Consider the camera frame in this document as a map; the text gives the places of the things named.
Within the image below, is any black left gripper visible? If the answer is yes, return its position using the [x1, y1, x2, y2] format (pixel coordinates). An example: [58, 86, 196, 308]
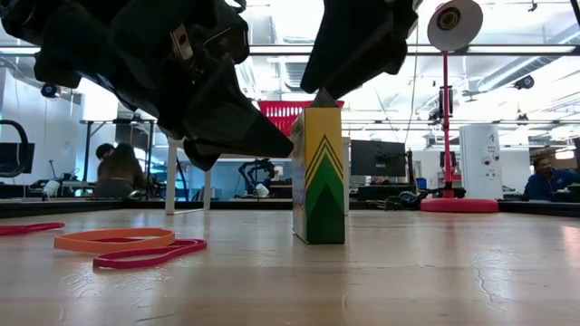
[103, 0, 295, 173]

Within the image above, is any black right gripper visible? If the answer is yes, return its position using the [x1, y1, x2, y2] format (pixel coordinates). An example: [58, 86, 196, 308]
[299, 0, 425, 109]

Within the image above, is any black monitor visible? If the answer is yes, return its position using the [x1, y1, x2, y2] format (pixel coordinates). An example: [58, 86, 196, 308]
[0, 141, 36, 175]
[351, 139, 408, 178]

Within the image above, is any white perforated metal shelf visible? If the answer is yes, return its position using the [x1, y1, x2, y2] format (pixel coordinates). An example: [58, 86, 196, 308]
[164, 134, 353, 217]

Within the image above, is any black ceiling spotlight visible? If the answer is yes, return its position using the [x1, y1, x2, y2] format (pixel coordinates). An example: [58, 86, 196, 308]
[40, 81, 61, 100]
[513, 73, 537, 91]

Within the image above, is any person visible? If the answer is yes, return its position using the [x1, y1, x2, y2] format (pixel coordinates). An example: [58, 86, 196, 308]
[94, 142, 149, 199]
[522, 155, 580, 203]

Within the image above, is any Crayola crayon box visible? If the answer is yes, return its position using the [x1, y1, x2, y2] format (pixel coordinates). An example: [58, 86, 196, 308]
[290, 106, 347, 246]

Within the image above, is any orange rubber band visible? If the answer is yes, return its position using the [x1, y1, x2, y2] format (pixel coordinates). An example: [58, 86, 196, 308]
[53, 227, 177, 254]

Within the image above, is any red rubber band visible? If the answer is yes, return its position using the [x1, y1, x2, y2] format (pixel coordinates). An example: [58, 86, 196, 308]
[0, 221, 66, 237]
[92, 238, 208, 271]

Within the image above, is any white round pillar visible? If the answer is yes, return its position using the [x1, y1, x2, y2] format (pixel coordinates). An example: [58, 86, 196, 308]
[459, 123, 501, 201]

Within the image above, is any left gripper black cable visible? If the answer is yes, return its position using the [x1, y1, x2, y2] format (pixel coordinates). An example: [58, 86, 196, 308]
[0, 119, 31, 179]

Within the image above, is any red desk lamp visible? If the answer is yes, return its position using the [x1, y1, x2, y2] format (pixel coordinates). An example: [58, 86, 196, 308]
[420, 0, 500, 215]

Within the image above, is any red plastic basket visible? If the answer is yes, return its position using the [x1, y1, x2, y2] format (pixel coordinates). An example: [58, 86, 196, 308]
[257, 100, 346, 138]

